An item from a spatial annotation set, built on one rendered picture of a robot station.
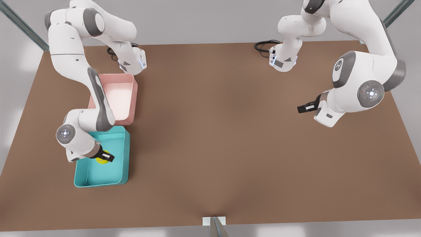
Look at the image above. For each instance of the yellow round fruit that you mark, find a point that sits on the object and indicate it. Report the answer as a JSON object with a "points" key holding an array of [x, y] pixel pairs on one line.
{"points": [[101, 161]]}

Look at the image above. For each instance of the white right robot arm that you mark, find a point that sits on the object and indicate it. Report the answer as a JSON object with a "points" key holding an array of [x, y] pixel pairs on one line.
{"points": [[69, 46]]}

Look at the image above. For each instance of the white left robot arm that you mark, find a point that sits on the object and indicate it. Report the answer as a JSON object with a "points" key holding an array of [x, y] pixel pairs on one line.
{"points": [[358, 75]]}

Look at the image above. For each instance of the pink rectangular tray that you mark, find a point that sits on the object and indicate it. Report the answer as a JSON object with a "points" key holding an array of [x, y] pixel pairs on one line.
{"points": [[120, 97]]}

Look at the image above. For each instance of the teal rectangular tray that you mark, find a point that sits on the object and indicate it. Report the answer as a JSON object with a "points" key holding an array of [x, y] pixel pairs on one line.
{"points": [[110, 171]]}

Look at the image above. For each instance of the silver frame post with foot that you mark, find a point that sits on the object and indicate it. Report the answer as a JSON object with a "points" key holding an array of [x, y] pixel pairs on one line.
{"points": [[217, 226]]}

